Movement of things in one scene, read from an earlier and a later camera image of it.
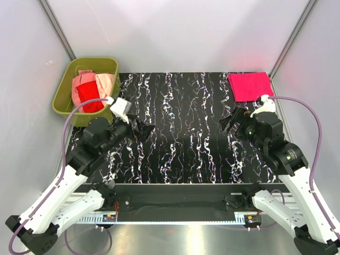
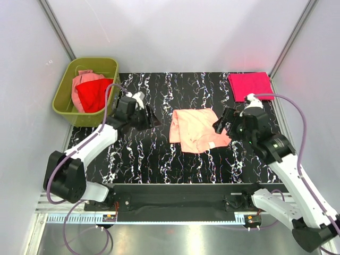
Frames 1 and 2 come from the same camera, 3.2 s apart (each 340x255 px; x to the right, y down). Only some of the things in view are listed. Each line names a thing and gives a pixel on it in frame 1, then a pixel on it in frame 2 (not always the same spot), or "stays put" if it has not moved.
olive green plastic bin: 62,101 stays put
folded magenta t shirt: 250,86 stays put
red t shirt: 89,91 stays put
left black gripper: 145,130 -> 153,120
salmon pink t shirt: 104,82 -> 193,129
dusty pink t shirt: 84,76 stays put
